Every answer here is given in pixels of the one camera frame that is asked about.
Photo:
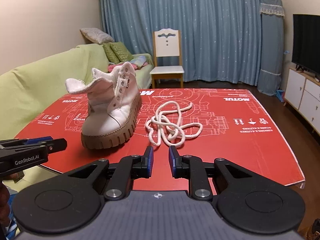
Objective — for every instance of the white television cabinet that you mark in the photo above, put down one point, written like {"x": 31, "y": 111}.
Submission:
{"x": 300, "y": 92}

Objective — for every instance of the small blue plastic object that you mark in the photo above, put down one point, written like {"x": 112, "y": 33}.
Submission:
{"x": 280, "y": 96}

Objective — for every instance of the white shoelace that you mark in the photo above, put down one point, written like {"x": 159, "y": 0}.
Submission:
{"x": 175, "y": 136}

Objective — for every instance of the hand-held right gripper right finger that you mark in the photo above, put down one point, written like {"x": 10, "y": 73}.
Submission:
{"x": 172, "y": 161}

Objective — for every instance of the white wooden chair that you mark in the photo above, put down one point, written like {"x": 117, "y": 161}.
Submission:
{"x": 167, "y": 45}

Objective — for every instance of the black television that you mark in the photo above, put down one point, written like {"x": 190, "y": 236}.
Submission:
{"x": 307, "y": 42}

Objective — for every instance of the green covered sofa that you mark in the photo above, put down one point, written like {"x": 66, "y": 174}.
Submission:
{"x": 37, "y": 85}

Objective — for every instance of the blue covered standing air conditioner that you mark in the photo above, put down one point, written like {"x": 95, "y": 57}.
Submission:
{"x": 271, "y": 55}

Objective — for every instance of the white platform shoe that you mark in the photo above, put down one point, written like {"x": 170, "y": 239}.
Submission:
{"x": 112, "y": 120}

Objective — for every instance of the blue curtain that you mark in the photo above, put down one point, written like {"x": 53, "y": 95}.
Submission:
{"x": 212, "y": 30}

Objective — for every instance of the pastel folded blanket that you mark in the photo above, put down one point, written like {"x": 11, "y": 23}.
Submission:
{"x": 138, "y": 60}

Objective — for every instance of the grey pillow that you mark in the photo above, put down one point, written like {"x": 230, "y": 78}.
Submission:
{"x": 96, "y": 35}

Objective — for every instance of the red printed cardboard sheet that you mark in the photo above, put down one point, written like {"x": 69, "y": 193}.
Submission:
{"x": 225, "y": 142}

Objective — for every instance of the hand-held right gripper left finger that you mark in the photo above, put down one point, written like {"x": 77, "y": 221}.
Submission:
{"x": 149, "y": 161}

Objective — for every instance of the pink folded cloth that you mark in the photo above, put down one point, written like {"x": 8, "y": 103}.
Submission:
{"x": 112, "y": 68}

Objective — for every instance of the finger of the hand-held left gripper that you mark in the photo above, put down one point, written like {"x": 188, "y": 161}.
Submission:
{"x": 40, "y": 140}
{"x": 57, "y": 145}

